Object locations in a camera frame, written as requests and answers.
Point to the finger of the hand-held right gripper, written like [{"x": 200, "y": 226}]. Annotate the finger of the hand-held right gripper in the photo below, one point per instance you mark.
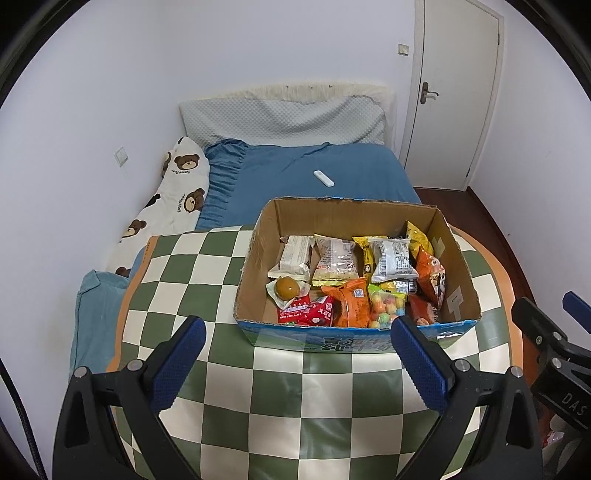
[
  {"x": 579, "y": 308},
  {"x": 535, "y": 321}
]

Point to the round brown pastry packet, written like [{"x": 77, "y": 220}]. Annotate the round brown pastry packet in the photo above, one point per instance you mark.
[{"x": 286, "y": 288}]

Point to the cardboard box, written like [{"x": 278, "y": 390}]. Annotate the cardboard box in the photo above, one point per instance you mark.
[{"x": 351, "y": 214}]

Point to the cream fluffy blanket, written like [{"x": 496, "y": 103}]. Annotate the cream fluffy blanket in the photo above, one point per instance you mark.
[{"x": 323, "y": 89}]

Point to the white wall socket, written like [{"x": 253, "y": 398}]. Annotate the white wall socket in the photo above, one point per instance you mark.
[{"x": 121, "y": 156}]

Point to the light blue cushion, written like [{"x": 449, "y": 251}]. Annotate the light blue cushion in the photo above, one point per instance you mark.
[{"x": 94, "y": 314}]

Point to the pale dotted pillow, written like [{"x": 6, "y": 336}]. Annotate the pale dotted pillow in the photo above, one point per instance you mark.
[{"x": 277, "y": 120}]

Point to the cream snack packet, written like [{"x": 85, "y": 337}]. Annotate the cream snack packet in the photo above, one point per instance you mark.
[{"x": 334, "y": 263}]

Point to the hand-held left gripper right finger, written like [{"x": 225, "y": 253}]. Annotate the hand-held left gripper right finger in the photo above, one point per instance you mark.
[{"x": 422, "y": 369}]

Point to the white door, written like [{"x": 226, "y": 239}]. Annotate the white door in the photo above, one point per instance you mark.
[{"x": 457, "y": 69}]

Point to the white silver snack packet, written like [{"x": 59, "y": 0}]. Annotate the white silver snack packet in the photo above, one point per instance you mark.
[{"x": 295, "y": 254}]

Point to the white remote control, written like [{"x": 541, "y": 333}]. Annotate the white remote control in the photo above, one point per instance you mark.
[{"x": 323, "y": 178}]

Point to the yellow orange snack packet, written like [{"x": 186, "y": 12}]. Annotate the yellow orange snack packet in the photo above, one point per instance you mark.
[{"x": 419, "y": 237}]

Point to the white wall switch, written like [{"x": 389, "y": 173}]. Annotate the white wall switch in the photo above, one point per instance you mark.
[{"x": 403, "y": 49}]

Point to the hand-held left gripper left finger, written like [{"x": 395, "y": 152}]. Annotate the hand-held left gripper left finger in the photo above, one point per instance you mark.
[{"x": 182, "y": 364}]

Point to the blue bed sheet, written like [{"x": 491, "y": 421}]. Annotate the blue bed sheet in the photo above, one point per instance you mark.
[{"x": 277, "y": 175}]

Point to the orange cartoon snack packet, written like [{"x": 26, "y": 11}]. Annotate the orange cartoon snack packet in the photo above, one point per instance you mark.
[{"x": 431, "y": 277}]

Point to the grey silver snack packet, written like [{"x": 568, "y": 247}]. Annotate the grey silver snack packet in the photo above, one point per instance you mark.
[{"x": 392, "y": 258}]

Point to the green white checkered tablecloth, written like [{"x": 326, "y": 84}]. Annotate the green white checkered tablecloth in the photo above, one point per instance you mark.
[{"x": 277, "y": 415}]

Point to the white bear print pillow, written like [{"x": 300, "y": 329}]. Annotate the white bear print pillow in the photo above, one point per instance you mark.
[{"x": 180, "y": 184}]

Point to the red brown snack packet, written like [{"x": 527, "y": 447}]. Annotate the red brown snack packet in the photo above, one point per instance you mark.
[{"x": 422, "y": 311}]

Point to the yellow green snack packet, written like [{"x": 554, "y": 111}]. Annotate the yellow green snack packet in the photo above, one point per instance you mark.
[{"x": 400, "y": 286}]

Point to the colourful candy ball bag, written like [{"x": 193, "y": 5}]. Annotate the colourful candy ball bag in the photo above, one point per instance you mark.
[{"x": 385, "y": 309}]

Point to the red snack packet green stripe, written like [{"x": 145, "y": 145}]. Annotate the red snack packet green stripe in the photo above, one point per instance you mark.
[{"x": 293, "y": 310}]

